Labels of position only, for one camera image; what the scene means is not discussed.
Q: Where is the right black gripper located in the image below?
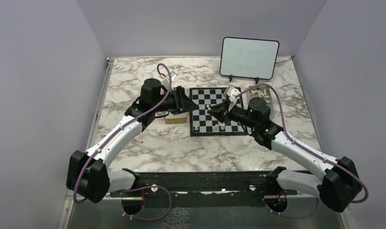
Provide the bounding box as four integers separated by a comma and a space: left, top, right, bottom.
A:
208, 99, 258, 130

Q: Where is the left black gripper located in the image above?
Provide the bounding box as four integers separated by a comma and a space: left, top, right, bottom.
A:
153, 86, 200, 115

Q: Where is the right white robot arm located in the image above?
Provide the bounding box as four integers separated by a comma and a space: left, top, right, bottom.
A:
208, 97, 362, 212

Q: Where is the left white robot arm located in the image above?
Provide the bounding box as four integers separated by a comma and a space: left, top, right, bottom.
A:
66, 78, 199, 203

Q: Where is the white chess pieces pile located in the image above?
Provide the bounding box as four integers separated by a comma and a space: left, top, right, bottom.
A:
250, 89, 270, 99

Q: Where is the yellow tin tray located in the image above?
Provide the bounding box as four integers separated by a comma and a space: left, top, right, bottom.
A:
164, 113, 187, 124

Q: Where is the black white chessboard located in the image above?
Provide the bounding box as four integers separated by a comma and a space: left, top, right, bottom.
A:
189, 87, 246, 137

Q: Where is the lilac tin tray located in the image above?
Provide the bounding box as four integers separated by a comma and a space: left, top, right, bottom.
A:
248, 85, 272, 108

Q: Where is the small whiteboard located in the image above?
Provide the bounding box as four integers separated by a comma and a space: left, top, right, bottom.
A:
219, 37, 280, 80

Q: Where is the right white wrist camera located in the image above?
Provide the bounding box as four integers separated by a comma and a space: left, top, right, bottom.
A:
223, 86, 240, 104

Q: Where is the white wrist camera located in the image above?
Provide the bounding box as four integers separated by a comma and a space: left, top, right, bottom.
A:
223, 86, 240, 104
159, 72, 177, 88

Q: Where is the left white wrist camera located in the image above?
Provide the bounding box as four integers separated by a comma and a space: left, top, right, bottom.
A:
159, 72, 177, 88

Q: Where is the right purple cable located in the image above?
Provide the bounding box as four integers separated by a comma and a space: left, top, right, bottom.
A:
234, 83, 369, 219

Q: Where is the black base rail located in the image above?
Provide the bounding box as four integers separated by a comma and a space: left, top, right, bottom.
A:
77, 170, 320, 209

